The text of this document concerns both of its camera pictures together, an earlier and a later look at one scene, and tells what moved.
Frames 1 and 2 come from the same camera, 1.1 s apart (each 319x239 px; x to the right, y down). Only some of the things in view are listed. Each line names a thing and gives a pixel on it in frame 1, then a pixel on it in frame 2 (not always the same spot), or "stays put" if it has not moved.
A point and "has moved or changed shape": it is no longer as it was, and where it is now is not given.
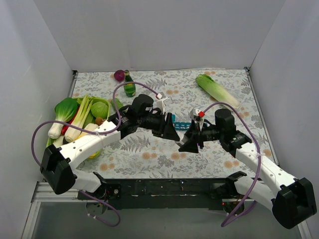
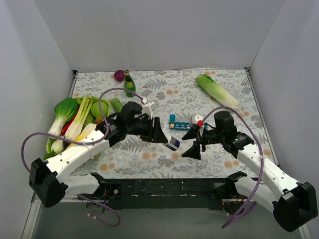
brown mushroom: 99,121 stays put
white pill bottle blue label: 179,142 has moved or changed shape
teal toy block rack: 180,125 stays put
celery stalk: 72,134 stays put
